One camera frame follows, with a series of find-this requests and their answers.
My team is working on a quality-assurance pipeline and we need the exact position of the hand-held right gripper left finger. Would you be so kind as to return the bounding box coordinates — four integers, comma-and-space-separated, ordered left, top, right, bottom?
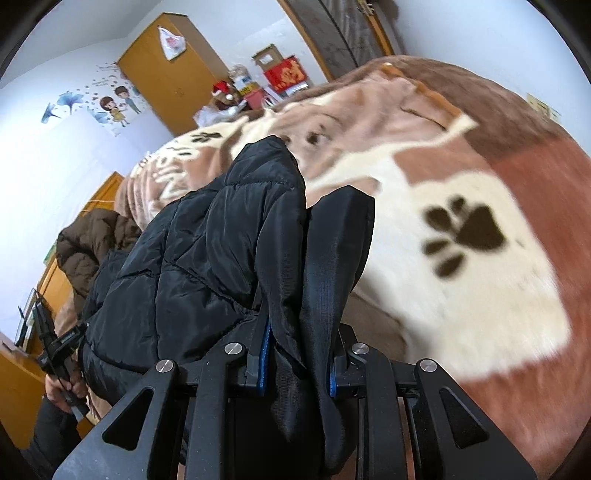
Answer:
53, 318, 273, 480

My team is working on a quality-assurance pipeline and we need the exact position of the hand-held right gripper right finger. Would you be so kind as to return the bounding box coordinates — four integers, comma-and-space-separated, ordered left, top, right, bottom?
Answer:
325, 323, 539, 480

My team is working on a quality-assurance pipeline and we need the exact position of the black puffer jacket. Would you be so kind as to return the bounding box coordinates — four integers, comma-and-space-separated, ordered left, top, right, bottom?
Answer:
81, 135, 376, 476

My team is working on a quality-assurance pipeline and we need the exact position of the person's left hand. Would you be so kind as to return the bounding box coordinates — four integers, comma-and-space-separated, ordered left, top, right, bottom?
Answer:
44, 357, 89, 412

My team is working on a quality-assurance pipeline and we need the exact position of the wooden desk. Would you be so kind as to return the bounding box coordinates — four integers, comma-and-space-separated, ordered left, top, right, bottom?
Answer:
0, 330, 95, 449

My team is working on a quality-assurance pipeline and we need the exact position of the brown puffer jacket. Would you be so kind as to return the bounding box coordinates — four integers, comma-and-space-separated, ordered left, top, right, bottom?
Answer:
55, 208, 144, 317

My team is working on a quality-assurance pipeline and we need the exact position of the brown paw print blanket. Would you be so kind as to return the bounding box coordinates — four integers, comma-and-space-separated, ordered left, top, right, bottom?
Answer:
113, 55, 591, 480

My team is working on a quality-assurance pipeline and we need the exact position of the santa hat plush toy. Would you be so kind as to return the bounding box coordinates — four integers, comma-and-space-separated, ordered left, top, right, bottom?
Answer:
210, 80, 242, 112

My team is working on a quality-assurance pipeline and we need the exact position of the red gift box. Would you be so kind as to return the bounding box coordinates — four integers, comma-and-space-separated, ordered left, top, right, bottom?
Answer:
263, 55, 310, 94

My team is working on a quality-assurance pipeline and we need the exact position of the wooden wardrobe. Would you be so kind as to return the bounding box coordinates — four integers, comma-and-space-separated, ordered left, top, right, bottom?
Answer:
115, 11, 232, 138

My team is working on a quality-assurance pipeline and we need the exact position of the cardboard box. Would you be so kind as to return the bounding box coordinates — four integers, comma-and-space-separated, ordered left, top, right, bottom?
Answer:
252, 44, 286, 73

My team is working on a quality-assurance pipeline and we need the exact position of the white plastic bag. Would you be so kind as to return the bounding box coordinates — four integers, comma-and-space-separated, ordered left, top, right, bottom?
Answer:
157, 26, 188, 62

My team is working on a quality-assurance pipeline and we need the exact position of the grey brown door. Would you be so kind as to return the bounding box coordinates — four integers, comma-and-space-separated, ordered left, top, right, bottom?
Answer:
277, 0, 403, 80

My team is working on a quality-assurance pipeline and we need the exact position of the wooden bed frame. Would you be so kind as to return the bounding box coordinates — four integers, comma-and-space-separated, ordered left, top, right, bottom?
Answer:
36, 171, 126, 324

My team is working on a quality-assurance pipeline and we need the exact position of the cartoon wall sticker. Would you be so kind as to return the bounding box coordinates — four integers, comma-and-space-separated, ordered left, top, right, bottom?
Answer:
41, 62, 145, 136

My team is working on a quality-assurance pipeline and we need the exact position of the wall outlet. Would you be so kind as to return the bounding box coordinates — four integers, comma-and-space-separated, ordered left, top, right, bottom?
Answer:
526, 92, 563, 123

